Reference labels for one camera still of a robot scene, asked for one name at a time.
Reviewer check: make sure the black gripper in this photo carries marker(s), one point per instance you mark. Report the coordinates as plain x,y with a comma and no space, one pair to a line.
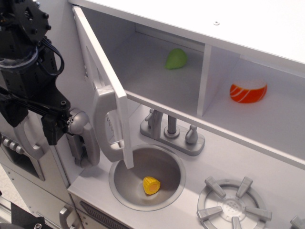
35,90

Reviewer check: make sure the white microwave door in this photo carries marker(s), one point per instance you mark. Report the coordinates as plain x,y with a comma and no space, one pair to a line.
101,74

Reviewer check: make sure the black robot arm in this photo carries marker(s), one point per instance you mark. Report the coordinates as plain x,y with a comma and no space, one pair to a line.
23,40

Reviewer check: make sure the silver toy phone handset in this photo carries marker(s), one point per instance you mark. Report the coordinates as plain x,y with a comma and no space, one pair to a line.
83,144

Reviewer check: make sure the yellow toy corn piece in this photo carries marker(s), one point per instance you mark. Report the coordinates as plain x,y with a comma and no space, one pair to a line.
151,185

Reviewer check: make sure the round silver sink basin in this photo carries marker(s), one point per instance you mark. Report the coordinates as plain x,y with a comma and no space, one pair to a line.
149,161

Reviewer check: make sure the silver toy faucet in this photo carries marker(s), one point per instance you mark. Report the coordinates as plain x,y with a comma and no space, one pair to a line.
186,140

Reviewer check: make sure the green toy pear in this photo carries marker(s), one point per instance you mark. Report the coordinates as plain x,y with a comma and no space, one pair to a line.
177,58

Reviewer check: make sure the white toy kitchen cabinet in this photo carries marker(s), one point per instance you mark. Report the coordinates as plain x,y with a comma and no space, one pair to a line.
225,41

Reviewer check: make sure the orange salmon sushi toy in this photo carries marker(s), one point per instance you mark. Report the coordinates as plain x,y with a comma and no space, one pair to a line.
248,91

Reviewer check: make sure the silver stove burner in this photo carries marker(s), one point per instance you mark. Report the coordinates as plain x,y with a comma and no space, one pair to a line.
231,204

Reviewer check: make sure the silver fridge door handle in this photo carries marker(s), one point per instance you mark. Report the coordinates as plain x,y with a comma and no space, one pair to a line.
30,136

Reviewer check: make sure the silver microwave door handle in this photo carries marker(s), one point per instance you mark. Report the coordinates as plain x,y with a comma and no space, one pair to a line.
104,101

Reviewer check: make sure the silver oven door handle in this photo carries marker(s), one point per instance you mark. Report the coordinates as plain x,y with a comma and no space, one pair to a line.
67,218

